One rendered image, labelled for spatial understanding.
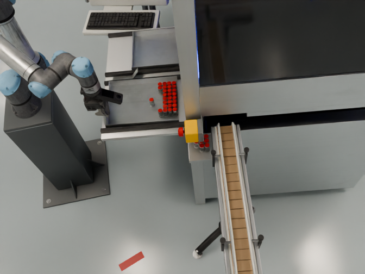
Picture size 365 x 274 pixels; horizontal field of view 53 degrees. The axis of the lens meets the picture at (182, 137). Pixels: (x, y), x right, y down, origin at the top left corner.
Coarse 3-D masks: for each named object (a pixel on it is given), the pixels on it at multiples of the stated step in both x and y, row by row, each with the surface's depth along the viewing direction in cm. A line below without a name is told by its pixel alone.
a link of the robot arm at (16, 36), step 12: (0, 0) 145; (12, 0) 150; (0, 12) 148; (12, 12) 153; (0, 24) 154; (12, 24) 157; (12, 36) 161; (24, 36) 167; (24, 48) 169; (36, 60) 177
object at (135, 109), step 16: (128, 80) 182; (144, 80) 182; (160, 80) 183; (176, 80) 183; (128, 96) 180; (144, 96) 180; (160, 96) 179; (112, 112) 176; (128, 112) 175; (144, 112) 175
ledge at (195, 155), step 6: (210, 138) 165; (192, 144) 164; (210, 144) 163; (192, 150) 162; (198, 150) 162; (210, 150) 162; (192, 156) 161; (198, 156) 161; (204, 156) 160; (210, 156) 160; (192, 162) 161; (198, 162) 161
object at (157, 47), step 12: (144, 36) 201; (156, 36) 201; (168, 36) 200; (132, 48) 193; (144, 48) 197; (156, 48) 196; (168, 48) 195; (132, 60) 188; (144, 60) 192; (156, 60) 191; (168, 60) 191
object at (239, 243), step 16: (224, 128) 161; (224, 144) 157; (240, 144) 156; (224, 160) 153; (240, 160) 152; (224, 176) 145; (240, 176) 144; (224, 192) 146; (240, 192) 145; (224, 208) 142; (240, 208) 142; (224, 224) 139; (240, 224) 139; (224, 240) 129; (240, 240) 135; (256, 240) 132; (224, 256) 136; (240, 256) 132; (256, 256) 132; (240, 272) 130; (256, 272) 129
